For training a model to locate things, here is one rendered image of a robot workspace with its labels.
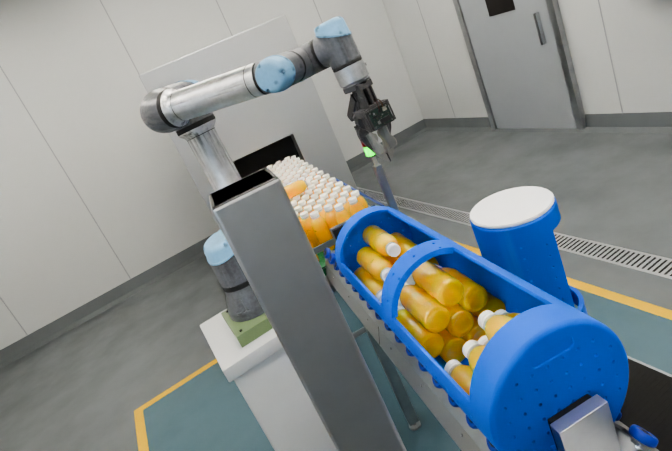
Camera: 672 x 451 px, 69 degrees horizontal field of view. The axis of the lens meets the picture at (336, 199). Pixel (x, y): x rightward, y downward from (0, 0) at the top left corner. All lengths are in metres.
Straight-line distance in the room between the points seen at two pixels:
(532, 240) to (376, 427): 1.23
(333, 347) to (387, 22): 6.69
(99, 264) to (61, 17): 2.62
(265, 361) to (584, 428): 0.76
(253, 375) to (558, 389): 0.74
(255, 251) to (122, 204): 5.58
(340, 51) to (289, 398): 0.90
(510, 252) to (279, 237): 1.33
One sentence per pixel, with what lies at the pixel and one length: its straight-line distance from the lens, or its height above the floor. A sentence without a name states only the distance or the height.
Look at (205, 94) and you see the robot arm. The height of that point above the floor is 1.76.
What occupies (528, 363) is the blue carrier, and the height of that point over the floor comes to 1.20.
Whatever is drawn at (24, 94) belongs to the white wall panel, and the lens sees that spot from 5.96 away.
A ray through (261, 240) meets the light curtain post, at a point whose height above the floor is 1.66.
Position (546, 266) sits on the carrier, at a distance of 1.73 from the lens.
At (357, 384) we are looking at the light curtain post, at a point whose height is 1.49.
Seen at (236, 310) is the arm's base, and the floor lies 1.22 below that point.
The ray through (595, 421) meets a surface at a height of 1.06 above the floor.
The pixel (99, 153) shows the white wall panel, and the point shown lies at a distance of 5.92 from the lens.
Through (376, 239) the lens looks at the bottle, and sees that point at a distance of 1.50.
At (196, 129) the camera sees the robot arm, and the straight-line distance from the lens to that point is 1.40.
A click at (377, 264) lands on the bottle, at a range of 1.45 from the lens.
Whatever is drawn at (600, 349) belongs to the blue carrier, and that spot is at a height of 1.14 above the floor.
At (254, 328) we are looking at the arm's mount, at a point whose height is 1.18.
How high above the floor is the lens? 1.79
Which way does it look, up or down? 18 degrees down
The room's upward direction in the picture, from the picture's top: 23 degrees counter-clockwise
